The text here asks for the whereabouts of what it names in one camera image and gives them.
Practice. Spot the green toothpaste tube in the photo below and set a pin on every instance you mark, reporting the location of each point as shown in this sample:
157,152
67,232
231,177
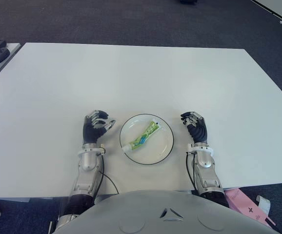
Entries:
141,140

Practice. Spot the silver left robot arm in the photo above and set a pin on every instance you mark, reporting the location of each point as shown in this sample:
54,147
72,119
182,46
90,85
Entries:
88,163

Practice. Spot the white plate with black rim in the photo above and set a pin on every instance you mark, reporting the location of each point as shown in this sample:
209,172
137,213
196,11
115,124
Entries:
155,148

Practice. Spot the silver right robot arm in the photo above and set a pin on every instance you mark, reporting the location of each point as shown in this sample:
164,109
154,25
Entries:
207,168

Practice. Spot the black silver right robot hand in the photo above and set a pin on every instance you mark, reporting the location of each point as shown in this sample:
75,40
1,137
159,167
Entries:
199,132

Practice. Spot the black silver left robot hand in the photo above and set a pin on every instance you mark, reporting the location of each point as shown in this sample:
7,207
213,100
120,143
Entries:
91,132

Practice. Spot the pink cardboard box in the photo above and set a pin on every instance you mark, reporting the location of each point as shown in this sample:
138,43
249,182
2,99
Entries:
243,202

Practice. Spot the grey robot torso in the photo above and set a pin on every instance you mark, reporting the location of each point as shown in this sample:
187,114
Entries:
167,214

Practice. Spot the white paper strip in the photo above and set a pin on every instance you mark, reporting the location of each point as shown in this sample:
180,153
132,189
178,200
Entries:
265,203

